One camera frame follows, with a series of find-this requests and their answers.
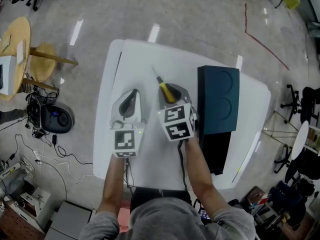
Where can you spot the round white table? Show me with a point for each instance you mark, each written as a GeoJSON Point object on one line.
{"type": "Point", "coordinates": [300, 139]}

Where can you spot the black round floor device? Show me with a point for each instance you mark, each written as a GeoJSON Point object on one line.
{"type": "Point", "coordinates": [56, 119]}

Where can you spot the pale metal stand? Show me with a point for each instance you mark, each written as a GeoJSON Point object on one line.
{"type": "Point", "coordinates": [277, 131]}

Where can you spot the yellow and black screwdriver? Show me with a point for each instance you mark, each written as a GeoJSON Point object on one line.
{"type": "Point", "coordinates": [167, 92]}

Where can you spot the round wooden stool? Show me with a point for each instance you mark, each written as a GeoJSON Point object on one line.
{"type": "Point", "coordinates": [42, 64]}

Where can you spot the round wooden table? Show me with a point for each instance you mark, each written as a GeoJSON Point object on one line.
{"type": "Point", "coordinates": [17, 31]}

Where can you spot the person's right forearm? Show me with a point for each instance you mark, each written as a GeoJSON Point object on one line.
{"type": "Point", "coordinates": [200, 174]}

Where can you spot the pink stool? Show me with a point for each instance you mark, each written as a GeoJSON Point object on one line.
{"type": "Point", "coordinates": [124, 219]}

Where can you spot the white cabinet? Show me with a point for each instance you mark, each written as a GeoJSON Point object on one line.
{"type": "Point", "coordinates": [35, 204]}

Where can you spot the black power adapter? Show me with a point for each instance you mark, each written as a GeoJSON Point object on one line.
{"type": "Point", "coordinates": [54, 139]}

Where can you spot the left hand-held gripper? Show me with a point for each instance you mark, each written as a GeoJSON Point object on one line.
{"type": "Point", "coordinates": [125, 140]}

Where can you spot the grey box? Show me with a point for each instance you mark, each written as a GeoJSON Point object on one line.
{"type": "Point", "coordinates": [67, 219]}

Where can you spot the brown perforated board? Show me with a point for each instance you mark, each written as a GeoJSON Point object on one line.
{"type": "Point", "coordinates": [17, 226]}

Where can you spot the white box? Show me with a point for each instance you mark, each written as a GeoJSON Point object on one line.
{"type": "Point", "coordinates": [10, 74]}

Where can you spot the dark teal box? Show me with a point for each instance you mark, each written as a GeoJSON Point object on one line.
{"type": "Point", "coordinates": [217, 101]}

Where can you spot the small white device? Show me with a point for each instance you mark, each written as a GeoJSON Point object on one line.
{"type": "Point", "coordinates": [21, 51]}

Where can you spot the person's black trousers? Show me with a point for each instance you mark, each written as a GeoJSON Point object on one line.
{"type": "Point", "coordinates": [155, 196]}

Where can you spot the person's grey shirt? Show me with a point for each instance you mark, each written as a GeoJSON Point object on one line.
{"type": "Point", "coordinates": [165, 221]}

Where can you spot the person's left forearm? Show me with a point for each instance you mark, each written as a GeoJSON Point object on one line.
{"type": "Point", "coordinates": [112, 181]}

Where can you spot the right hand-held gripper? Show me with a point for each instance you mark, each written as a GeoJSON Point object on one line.
{"type": "Point", "coordinates": [176, 124]}

